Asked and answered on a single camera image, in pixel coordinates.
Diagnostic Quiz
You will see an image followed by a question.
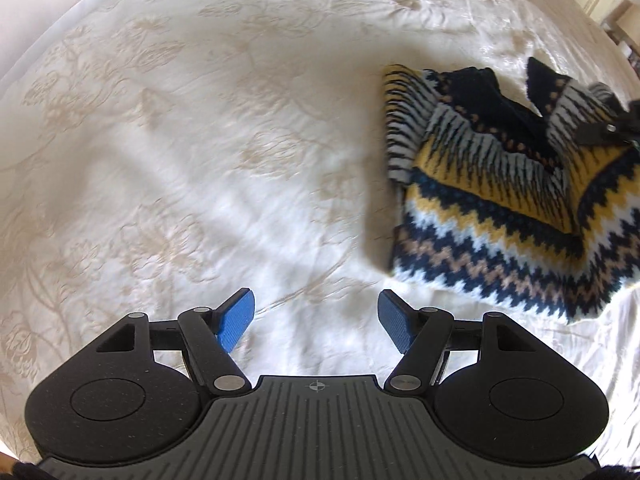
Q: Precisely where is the navy yellow patterned knit sweater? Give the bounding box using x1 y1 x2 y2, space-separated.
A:
384 58 639 322

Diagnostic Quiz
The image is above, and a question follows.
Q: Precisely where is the cream floral bedspread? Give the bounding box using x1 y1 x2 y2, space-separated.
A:
1 0 639 460

